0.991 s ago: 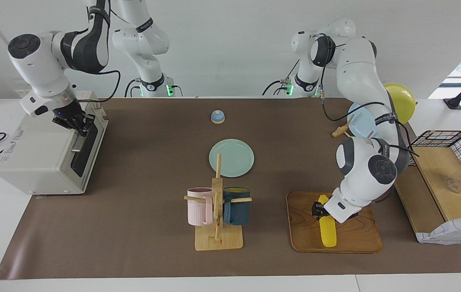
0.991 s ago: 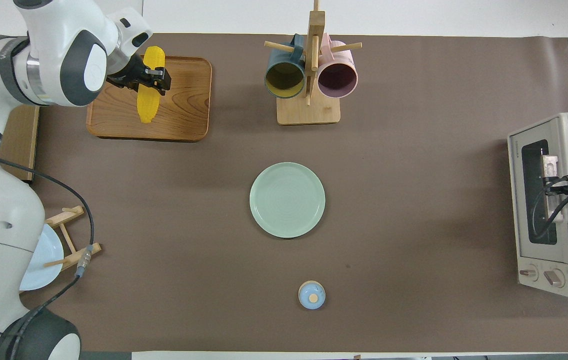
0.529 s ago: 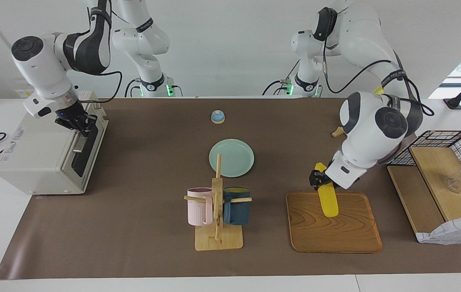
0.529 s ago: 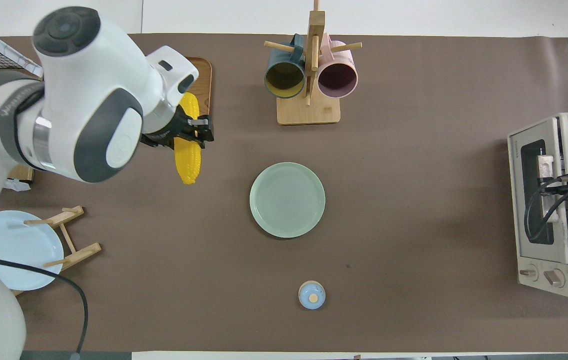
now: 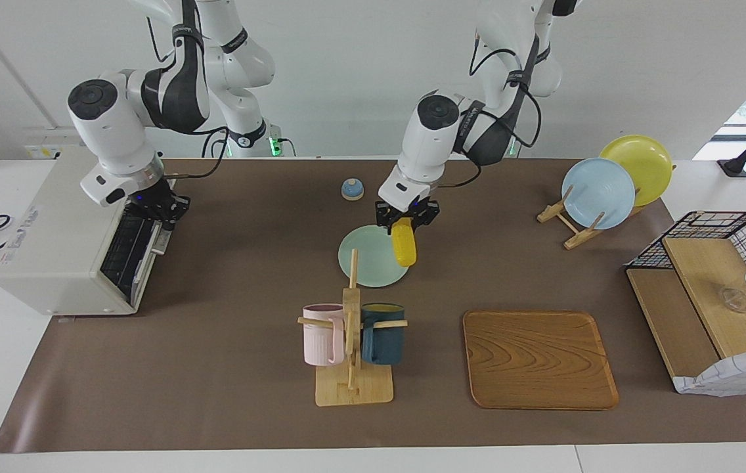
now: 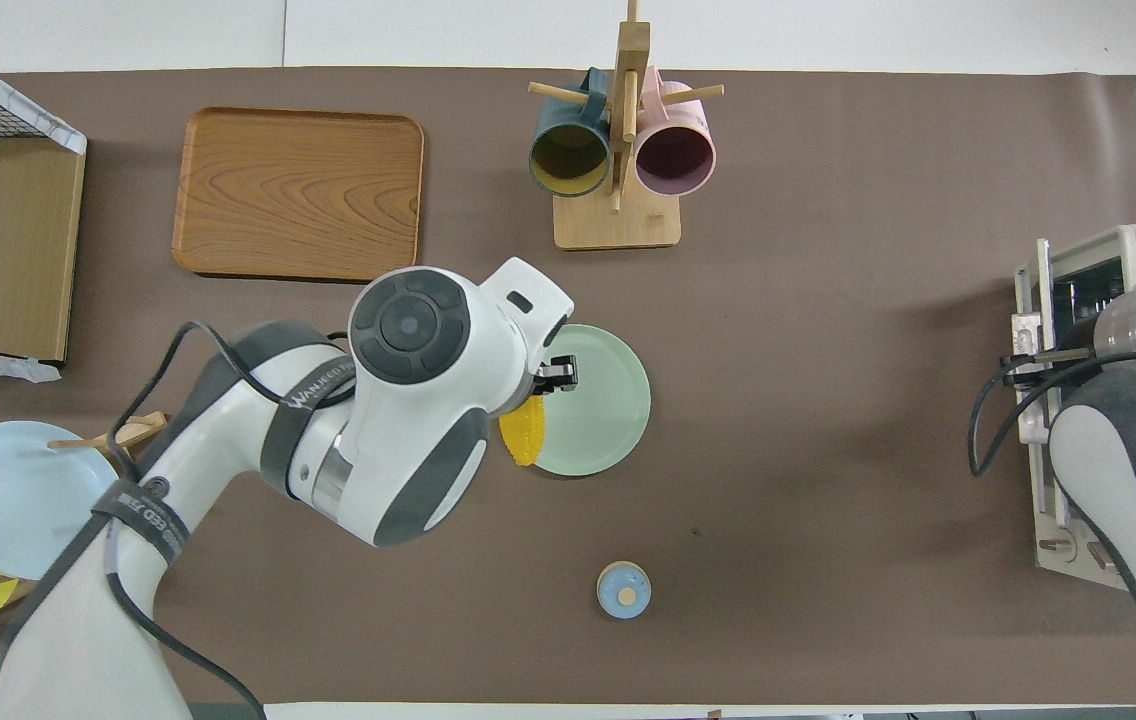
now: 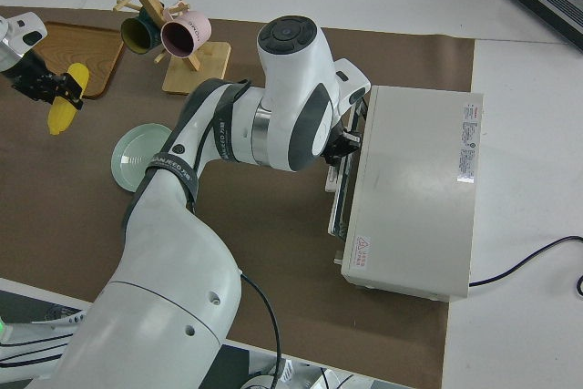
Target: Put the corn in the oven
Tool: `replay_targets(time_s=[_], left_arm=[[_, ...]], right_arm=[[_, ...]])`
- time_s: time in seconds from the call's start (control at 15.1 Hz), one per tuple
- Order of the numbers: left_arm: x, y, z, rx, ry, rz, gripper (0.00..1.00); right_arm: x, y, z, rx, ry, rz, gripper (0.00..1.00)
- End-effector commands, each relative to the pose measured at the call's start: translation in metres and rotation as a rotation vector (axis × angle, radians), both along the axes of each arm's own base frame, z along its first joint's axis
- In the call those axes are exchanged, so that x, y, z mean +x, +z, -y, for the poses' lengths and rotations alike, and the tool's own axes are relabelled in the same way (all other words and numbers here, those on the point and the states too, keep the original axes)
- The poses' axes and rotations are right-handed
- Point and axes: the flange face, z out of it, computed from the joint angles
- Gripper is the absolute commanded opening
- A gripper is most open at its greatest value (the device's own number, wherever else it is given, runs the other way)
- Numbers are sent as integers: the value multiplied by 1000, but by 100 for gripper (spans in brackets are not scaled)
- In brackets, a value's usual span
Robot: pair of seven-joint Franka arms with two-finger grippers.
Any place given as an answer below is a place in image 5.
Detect toaster oven glass door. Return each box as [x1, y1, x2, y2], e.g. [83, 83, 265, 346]
[125, 210, 173, 313]

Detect yellow corn cob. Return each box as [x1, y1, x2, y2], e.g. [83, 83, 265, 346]
[391, 218, 418, 267]

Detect mint green plate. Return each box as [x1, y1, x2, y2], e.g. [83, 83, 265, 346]
[338, 225, 411, 288]

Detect cream toaster oven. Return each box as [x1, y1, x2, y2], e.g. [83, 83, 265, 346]
[0, 146, 173, 316]

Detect dark blue mug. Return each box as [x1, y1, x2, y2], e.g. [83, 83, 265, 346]
[360, 302, 406, 366]

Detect pink mug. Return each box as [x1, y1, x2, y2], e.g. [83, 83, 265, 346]
[302, 304, 346, 367]

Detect brown table mat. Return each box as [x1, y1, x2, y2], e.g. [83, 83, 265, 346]
[0, 158, 746, 454]

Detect wooden plate rack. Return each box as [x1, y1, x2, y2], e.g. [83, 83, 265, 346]
[537, 184, 649, 250]

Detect wooden mug rack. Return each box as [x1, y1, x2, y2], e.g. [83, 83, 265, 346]
[297, 248, 408, 407]

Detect light blue plate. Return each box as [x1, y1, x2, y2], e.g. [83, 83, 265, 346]
[561, 158, 636, 231]

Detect brown wooden tray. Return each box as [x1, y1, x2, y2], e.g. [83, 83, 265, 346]
[463, 310, 620, 411]

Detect yellow plate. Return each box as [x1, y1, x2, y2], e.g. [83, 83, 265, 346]
[600, 135, 674, 208]

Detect light wooden shelf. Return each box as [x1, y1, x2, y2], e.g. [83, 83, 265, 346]
[627, 236, 746, 395]

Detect white checked cloth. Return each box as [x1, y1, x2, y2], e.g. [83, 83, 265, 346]
[673, 347, 746, 397]

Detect oven wire rack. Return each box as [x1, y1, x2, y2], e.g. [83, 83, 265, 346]
[102, 214, 157, 303]

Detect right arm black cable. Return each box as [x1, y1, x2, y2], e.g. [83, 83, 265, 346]
[146, 16, 230, 179]

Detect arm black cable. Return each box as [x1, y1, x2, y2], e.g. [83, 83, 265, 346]
[146, 16, 230, 179]
[437, 30, 544, 190]

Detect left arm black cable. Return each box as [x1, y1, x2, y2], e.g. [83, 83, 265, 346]
[437, 30, 544, 190]

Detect black wire basket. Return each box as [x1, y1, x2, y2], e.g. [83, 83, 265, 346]
[626, 210, 746, 332]

